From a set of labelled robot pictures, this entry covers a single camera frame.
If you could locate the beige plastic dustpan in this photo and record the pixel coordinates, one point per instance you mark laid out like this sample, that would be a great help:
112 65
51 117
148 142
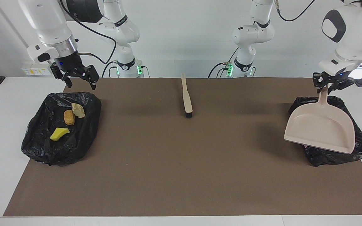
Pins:
322 128

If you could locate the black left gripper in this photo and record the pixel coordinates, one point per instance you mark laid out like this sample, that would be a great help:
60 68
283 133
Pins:
333 78

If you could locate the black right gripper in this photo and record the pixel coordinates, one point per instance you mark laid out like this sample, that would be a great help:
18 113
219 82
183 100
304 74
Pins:
71 67

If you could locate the beige hand brush black bristles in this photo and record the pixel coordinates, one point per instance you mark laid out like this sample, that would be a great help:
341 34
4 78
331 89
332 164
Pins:
187 100

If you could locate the brown bread-shaped sponge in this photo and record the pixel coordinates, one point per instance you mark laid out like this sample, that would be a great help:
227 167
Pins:
69 117

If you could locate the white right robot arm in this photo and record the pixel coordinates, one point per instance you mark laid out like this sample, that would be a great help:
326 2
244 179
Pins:
49 22

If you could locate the beige sponge chunk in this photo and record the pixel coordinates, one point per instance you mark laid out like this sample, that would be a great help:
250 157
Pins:
78 110

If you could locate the white wall socket box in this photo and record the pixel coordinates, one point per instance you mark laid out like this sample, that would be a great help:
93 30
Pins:
33 71

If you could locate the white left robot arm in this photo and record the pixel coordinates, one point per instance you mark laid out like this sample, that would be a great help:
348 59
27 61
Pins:
350 34

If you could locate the yellow sponge piece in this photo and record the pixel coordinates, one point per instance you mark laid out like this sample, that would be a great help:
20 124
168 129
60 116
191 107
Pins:
58 133

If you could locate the black bag lined bin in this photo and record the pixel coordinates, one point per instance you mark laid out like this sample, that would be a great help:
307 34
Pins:
74 144

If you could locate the brown table mat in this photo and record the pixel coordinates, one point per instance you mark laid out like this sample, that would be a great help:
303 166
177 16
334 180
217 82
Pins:
168 188

